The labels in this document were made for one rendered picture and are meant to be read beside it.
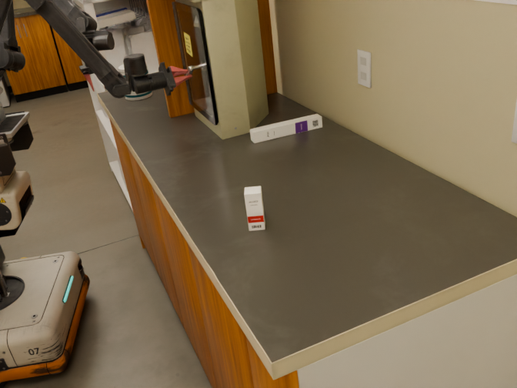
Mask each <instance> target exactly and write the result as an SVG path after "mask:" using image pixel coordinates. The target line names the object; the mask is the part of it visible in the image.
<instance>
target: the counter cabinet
mask: <svg viewBox="0 0 517 388"><path fill-rule="evenodd" d="M110 123H111V126H112V131H113V135H114V138H115V144H116V146H117V150H118V155H119V158H120V162H121V165H122V171H123V174H124V177H125V182H126V185H127V189H128V194H129V198H130V201H131V204H132V209H133V213H134V216H135V221H136V225H137V228H138V234H139V237H140V240H141V243H142V248H143V249H144V248H146V249H147V251H148V254H149V255H150V257H151V260H152V262H153V264H154V266H155V268H156V270H157V272H158V275H159V277H160V279H161V281H162V283H163V285H164V287H165V290H166V292H167V294H168V296H169V298H170V300H171V301H172V304H173V306H174V308H175V311H176V312H177V314H178V317H179V319H180V320H181V323H182V325H183V327H184V329H185V331H186V333H187V335H188V338H189V340H190V342H191V344H192V346H193V348H194V350H195V352H196V355H197V357H198V359H199V361H200V363H201V365H202V367H203V370H204V371H205V374H206V376H207V377H208V380H209V382H210V383H211V386H212V388H517V274H516V275H514V276H511V277H509V278H507V279H504V280H502V281H500V282H498V283H495V284H493V285H491V286H488V287H486V288H484V289H481V290H479V291H477V292H475V293H472V294H470V295H468V296H465V297H463V298H461V299H458V300H456V301H454V302H452V303H449V304H447V305H445V306H442V307H440V308H438V309H435V310H433V311H431V312H429V313H426V314H424V315H422V316H420V317H417V318H415V319H412V320H410V321H408V322H406V323H403V324H402V325H399V326H397V327H394V328H392V329H390V330H387V331H385V332H384V333H380V334H379V335H376V336H373V337H372V338H369V339H367V340H364V341H362V342H360V343H357V344H355V345H354V346H350V347H349V348H347V349H344V350H342V351H339V352H337V353H334V354H332V355H331V356H327V357H326V358H324V359H321V360H319V361H317V362H314V363H312V364H309V365H307V366H305V367H302V368H301V369H299V370H296V371H294V372H291V373H289V374H287V375H284V376H282V377H279V378H278V379H276V380H273V378H272V377H271V376H270V374H269V372H268V370H267V369H266V368H265V366H264V364H263V363H262V361H261V360H260V358H259V356H258V354H257V353H256V351H255V350H254V348H253V347H252V345H251V343H250V342H249V341H248V339H247V337H246V335H245V334H244V333H243V331H242V329H241V327H240V326H239V324H238V323H237V321H236V320H235V317H234V316H233V315H232V313H231V312H230V310H229V308H228V307H227V306H226V304H225V302H224V300H223V299H222V297H221V296H220V294H219V293H218V290H217V289H216V288H215V286H214V284H213V283H212V281H211V280H210V278H209V277H208V275H207V273H206V271H205V270H204V269H203V267H202V265H201V263H200V262H199V260H198V259H197V257H196V256H195V254H194V253H193V251H192V249H191V247H190V246H189V244H188V243H187V241H186V240H185V238H184V236H183V235H182V233H181V232H180V230H179V229H178V227H177V225H176V224H175V222H174V220H173V219H172V217H171V216H170V214H169V213H168V211H167V209H166V208H165V206H164V205H163V203H162V201H161V200H160V198H159V197H158V195H157V193H156V192H155V190H154V189H153V187H152V185H151V183H150V182H149V181H148V179H147V177H146V176H145V174H144V172H143V171H142V169H141V168H140V166H139V164H138V163H137V162H136V160H135V158H134V156H133V155H132V153H131V152H130V150H129V149H128V147H127V145H126V144H125V142H124V141H123V139H122V137H121V136H120V135H119V133H118V131H117V129H116V128H115V126H114V125H113V123H112V121H111V119H110Z"/></svg>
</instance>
